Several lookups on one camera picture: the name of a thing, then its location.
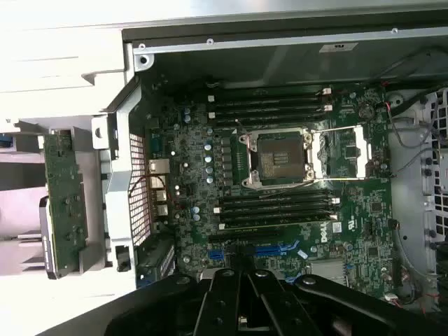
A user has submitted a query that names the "grey parts rack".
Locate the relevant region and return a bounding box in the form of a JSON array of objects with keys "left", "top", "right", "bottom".
[{"left": 0, "top": 118, "right": 106, "bottom": 281}]

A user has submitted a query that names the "CPU socket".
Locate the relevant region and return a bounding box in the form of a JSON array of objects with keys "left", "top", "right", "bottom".
[{"left": 239, "top": 128, "right": 316, "bottom": 188}]

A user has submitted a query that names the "thin steel locking lever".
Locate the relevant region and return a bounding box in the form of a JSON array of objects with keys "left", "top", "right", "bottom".
[{"left": 234, "top": 118, "right": 251, "bottom": 139}]

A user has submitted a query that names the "steel socket cover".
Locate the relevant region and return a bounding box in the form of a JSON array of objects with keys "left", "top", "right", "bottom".
[{"left": 310, "top": 125, "right": 372, "bottom": 180}]

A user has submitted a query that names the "blue expansion slot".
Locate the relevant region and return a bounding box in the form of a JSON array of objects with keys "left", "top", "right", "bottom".
[{"left": 208, "top": 244, "right": 283, "bottom": 262}]

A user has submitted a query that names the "silver disk bay cage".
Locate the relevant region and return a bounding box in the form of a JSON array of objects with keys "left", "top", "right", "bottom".
[{"left": 419, "top": 85, "right": 448, "bottom": 281}]

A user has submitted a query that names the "green motherboard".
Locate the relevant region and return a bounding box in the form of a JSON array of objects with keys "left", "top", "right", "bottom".
[{"left": 146, "top": 83, "right": 400, "bottom": 304}]

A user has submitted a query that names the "red black twisted wire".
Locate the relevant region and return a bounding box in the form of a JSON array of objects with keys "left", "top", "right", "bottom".
[{"left": 127, "top": 174, "right": 183, "bottom": 211}]

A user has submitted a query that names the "black silver PC case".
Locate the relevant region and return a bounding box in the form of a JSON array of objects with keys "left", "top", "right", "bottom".
[{"left": 79, "top": 6, "right": 448, "bottom": 316}]

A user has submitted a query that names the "black RAM slot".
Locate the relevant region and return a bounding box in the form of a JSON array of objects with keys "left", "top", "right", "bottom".
[
  {"left": 213, "top": 104, "right": 333, "bottom": 116},
  {"left": 213, "top": 202, "right": 333, "bottom": 214},
  {"left": 222, "top": 210, "right": 341, "bottom": 222},
  {"left": 213, "top": 87, "right": 333, "bottom": 98},
  {"left": 207, "top": 96, "right": 325, "bottom": 106},
  {"left": 208, "top": 113, "right": 325, "bottom": 125},
  {"left": 222, "top": 193, "right": 341, "bottom": 206}
]

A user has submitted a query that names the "silver chipset heatsink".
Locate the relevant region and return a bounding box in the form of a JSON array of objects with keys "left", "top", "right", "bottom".
[{"left": 309, "top": 260, "right": 347, "bottom": 281}]

